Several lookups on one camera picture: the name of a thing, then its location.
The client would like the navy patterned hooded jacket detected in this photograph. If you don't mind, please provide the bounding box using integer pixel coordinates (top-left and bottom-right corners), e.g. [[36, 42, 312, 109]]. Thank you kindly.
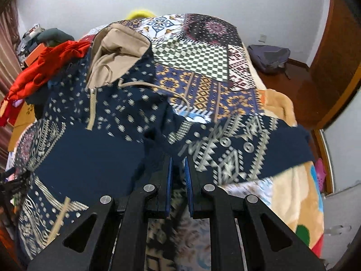
[[17, 18, 313, 264]]

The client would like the fleece cartoon blanket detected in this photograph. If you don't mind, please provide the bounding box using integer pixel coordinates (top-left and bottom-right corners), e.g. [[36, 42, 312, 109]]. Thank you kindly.
[[213, 89, 324, 256]]

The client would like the pink croc shoe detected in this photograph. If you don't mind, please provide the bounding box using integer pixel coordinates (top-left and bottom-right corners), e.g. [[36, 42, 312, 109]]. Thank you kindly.
[[315, 158, 327, 192]]

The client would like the patchwork patterned bedspread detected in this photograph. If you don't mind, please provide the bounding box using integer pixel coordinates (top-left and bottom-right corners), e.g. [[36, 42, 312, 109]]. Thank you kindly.
[[8, 13, 269, 271]]

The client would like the grey backpack on floor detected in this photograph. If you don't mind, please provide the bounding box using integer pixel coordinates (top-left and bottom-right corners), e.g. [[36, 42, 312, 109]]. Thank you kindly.
[[247, 45, 291, 74]]

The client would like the red garment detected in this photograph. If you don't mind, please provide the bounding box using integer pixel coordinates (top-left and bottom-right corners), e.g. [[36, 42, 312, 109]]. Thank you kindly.
[[1, 40, 90, 127]]

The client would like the yellow round object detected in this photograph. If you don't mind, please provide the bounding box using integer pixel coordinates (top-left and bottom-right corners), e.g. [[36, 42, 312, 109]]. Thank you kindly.
[[125, 9, 155, 20]]

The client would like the orange box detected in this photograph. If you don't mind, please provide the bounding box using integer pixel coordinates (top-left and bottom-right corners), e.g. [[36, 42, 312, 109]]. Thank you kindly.
[[24, 43, 46, 67]]

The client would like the brown wooden door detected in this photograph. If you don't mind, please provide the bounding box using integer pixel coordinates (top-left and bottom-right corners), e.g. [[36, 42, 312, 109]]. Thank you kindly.
[[297, 0, 360, 129]]

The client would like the grey-green stuffed cushion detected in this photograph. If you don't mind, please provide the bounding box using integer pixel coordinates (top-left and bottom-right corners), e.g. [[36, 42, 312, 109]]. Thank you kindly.
[[36, 28, 74, 47]]

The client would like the striped curtain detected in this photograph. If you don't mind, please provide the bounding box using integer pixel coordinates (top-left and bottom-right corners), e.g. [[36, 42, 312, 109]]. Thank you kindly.
[[0, 0, 23, 170]]

